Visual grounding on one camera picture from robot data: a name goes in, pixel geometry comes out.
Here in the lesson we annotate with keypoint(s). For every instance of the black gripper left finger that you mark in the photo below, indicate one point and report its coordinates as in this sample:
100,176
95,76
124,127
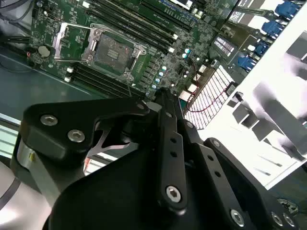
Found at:
72,115

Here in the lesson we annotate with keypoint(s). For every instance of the metal socket cover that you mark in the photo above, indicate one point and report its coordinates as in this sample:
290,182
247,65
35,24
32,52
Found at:
59,40

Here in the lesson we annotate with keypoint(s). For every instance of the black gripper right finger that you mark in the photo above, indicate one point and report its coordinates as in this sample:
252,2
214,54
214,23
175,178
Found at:
239,187

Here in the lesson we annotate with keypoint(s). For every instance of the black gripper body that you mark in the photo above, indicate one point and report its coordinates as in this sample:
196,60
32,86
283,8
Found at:
115,196

